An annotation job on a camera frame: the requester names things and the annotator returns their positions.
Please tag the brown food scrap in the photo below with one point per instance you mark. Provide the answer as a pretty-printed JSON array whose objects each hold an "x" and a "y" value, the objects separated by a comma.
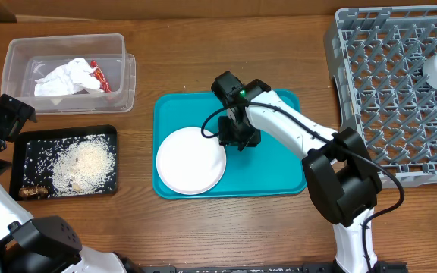
[{"x": 33, "y": 192}]

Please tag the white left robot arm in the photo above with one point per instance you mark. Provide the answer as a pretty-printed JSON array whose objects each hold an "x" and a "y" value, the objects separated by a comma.
[{"x": 48, "y": 244}]

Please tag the clear plastic bin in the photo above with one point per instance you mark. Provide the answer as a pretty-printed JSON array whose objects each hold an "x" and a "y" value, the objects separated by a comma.
[{"x": 29, "y": 59}]

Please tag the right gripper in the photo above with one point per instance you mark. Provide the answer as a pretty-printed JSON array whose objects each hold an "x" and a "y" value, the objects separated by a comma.
[{"x": 227, "y": 138}]

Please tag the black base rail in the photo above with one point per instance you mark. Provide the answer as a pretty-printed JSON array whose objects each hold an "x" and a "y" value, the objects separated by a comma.
[{"x": 323, "y": 267}]

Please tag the grey dishwasher rack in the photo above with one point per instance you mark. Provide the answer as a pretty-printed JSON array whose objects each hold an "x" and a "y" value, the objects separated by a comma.
[{"x": 375, "y": 57}]

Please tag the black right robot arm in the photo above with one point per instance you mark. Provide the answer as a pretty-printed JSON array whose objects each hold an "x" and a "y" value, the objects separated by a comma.
[{"x": 342, "y": 181}]

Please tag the white tissue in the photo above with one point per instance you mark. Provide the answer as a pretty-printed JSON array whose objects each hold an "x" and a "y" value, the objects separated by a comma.
[{"x": 69, "y": 79}]

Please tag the black food waste tray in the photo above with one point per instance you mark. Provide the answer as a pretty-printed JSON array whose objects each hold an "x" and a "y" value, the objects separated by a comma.
[{"x": 35, "y": 152}]

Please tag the red snack wrapper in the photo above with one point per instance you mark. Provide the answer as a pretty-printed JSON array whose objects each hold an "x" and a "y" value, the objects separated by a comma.
[{"x": 99, "y": 75}]

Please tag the large white plate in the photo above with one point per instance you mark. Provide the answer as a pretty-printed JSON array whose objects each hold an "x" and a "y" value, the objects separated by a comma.
[{"x": 190, "y": 164}]

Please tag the spilled rice pile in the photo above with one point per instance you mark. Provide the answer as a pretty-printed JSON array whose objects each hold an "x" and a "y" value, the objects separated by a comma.
[{"x": 85, "y": 166}]

